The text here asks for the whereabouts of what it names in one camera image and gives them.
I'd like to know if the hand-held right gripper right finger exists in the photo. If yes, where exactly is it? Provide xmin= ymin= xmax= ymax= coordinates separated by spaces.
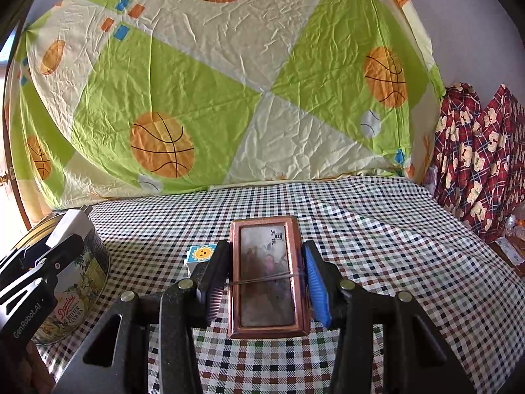
xmin=301 ymin=240 xmax=472 ymax=394

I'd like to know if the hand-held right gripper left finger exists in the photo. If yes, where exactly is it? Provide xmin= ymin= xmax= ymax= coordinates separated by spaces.
xmin=53 ymin=240 xmax=230 ymax=394

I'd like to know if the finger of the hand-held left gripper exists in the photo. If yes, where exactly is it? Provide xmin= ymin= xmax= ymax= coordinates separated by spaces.
xmin=0 ymin=271 xmax=52 ymax=321
xmin=0 ymin=233 xmax=85 ymax=284

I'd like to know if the white toy piece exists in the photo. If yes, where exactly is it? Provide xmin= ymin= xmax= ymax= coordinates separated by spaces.
xmin=44 ymin=204 xmax=94 ymax=249

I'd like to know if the round printed cookie tin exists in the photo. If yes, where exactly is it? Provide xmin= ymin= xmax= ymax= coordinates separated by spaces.
xmin=15 ymin=209 xmax=111 ymax=346

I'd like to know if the brown framed rectangular box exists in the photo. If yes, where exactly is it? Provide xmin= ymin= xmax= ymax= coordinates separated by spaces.
xmin=227 ymin=215 xmax=311 ymax=340

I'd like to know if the white sun toy block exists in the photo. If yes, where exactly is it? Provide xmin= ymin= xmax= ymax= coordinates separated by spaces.
xmin=186 ymin=243 xmax=218 ymax=276

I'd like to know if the checkered bed sheet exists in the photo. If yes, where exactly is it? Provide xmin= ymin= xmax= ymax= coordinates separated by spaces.
xmin=35 ymin=174 xmax=525 ymax=394

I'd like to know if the brown wooden cabinet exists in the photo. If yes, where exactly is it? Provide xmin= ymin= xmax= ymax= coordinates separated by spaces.
xmin=0 ymin=25 xmax=31 ymax=230

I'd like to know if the brown cardboard box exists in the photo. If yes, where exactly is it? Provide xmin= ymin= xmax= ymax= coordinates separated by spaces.
xmin=489 ymin=236 xmax=525 ymax=271

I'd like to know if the red plaid bear cloth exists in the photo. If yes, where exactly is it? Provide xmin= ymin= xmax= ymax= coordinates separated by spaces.
xmin=430 ymin=82 xmax=525 ymax=245

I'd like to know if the green basketball print blanket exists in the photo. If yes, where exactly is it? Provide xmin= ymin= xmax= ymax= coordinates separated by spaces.
xmin=8 ymin=0 xmax=448 ymax=214

